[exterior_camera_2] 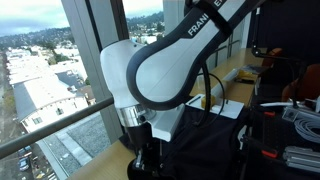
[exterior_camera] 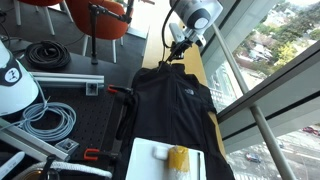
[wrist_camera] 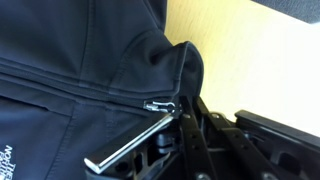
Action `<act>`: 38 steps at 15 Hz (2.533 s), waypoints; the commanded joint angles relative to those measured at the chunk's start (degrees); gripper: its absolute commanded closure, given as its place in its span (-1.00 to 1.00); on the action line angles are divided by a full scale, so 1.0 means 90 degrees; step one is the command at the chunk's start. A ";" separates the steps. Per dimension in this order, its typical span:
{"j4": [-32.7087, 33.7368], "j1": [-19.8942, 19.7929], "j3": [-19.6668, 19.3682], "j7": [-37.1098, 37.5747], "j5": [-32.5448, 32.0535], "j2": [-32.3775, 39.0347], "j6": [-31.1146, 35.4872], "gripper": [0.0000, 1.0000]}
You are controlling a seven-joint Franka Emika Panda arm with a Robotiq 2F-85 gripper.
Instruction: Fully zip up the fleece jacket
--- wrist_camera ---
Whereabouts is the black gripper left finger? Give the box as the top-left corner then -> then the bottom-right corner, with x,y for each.
84,112 -> 173,174

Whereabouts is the silver zipper pull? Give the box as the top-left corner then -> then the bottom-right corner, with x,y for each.
143,101 -> 175,113

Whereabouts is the black fleece jacket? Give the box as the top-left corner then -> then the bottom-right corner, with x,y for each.
0,0 -> 204,180

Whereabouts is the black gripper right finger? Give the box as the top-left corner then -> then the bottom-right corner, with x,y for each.
180,96 -> 217,180

